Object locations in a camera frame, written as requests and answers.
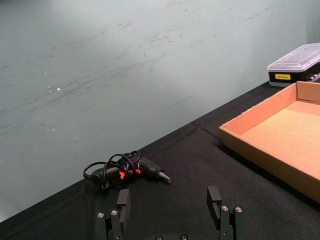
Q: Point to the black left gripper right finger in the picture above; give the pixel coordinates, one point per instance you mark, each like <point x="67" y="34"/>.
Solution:
<point x="217" y="203"/>

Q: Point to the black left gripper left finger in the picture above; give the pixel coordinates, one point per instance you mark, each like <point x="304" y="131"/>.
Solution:
<point x="124" y="203"/>

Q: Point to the black table cloth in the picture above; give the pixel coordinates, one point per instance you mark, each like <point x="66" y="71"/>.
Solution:
<point x="190" y="175"/>

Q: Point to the shallow brown cardboard tray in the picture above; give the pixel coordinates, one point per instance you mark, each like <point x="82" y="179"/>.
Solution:
<point x="277" y="132"/>

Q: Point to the clear plastic case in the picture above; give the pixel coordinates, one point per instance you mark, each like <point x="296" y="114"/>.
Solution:
<point x="295" y="65"/>

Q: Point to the plain pale wall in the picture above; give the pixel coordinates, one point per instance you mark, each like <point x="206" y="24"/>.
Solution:
<point x="125" y="62"/>

